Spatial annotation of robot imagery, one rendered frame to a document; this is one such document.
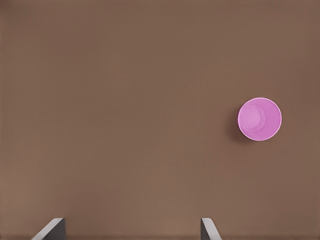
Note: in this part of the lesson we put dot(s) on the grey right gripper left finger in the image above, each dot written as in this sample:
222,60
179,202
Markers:
52,230

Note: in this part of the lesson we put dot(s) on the pink bowl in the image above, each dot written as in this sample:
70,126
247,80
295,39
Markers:
260,118

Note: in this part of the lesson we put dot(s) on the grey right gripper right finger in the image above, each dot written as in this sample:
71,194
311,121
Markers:
208,230

